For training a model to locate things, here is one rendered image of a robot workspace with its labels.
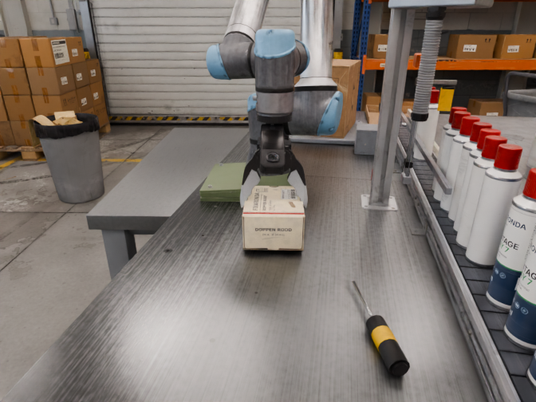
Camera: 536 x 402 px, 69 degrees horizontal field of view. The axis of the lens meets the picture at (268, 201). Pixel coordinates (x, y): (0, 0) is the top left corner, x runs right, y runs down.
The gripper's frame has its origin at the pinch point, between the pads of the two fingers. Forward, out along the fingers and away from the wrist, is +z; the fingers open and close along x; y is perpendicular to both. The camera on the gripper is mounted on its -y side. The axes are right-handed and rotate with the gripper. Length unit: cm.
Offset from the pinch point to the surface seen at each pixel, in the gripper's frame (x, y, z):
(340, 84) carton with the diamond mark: -24, 74, -17
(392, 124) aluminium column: -27.7, 15.3, -15.0
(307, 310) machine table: -5.7, -24.9, 6.9
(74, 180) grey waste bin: 150, 195, 67
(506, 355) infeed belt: -29.3, -38.9, 2.1
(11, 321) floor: 121, 65, 88
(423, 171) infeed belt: -42, 29, 1
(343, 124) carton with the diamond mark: -26, 74, -3
